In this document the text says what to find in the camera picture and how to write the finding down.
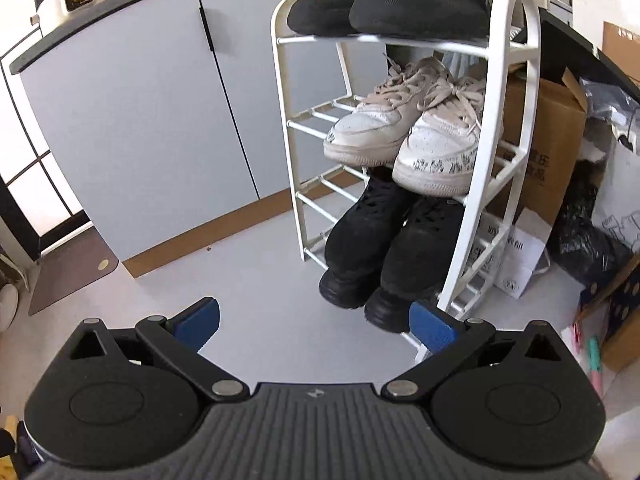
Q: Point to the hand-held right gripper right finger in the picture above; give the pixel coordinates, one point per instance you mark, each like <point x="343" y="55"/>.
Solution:
<point x="432" y="330"/>

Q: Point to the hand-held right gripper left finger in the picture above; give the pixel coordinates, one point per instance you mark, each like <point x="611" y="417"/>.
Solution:
<point x="197" y="320"/>

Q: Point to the black lace-up sneaker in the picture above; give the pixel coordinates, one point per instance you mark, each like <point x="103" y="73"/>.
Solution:
<point x="425" y="250"/>
<point x="365" y="230"/>

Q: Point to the white printed sneaker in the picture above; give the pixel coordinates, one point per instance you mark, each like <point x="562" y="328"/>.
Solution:
<point x="440" y="155"/>
<point x="370" y="130"/>

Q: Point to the white shoe rack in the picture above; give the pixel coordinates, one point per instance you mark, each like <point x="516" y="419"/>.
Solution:
<point x="531" y="45"/>

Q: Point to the black buckle clog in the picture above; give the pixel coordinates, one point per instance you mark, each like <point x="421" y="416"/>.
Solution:
<point x="320" y="15"/>
<point x="420" y="5"/>

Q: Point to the white printed carton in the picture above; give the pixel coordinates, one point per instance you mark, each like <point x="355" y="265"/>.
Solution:
<point x="525" y="260"/>

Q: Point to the brown doormat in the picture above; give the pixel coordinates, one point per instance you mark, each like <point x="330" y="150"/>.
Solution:
<point x="70" y="275"/>

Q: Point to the teal tube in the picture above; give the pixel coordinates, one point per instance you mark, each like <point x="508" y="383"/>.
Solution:
<point x="595" y="360"/>

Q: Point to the black patterned bag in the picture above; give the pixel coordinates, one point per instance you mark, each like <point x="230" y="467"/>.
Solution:
<point x="585" y="240"/>

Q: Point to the dotted cardboard box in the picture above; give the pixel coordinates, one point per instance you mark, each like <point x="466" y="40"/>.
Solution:
<point x="620" y="320"/>

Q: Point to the white round-base stand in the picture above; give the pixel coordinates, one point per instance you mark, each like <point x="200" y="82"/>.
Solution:
<point x="7" y="305"/>

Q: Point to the brown cardboard box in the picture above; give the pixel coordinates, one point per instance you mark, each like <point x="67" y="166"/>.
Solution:
<point x="550" y="150"/>

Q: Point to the white printed bag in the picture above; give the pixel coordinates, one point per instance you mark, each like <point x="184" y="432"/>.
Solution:
<point x="620" y="195"/>

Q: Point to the grey plastic bag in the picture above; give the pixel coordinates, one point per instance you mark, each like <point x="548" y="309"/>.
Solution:
<point x="610" y="102"/>

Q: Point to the black countertop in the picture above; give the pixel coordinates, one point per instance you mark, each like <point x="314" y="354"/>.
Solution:
<point x="575" y="45"/>

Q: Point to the white cooking pot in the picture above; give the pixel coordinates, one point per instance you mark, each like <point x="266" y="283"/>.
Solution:
<point x="75" y="0"/>

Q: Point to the flat cardboard piece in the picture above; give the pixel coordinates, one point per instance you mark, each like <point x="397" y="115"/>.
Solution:
<point x="622" y="42"/>

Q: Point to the glass door black frame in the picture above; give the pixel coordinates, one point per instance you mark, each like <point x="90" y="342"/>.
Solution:
<point x="40" y="195"/>

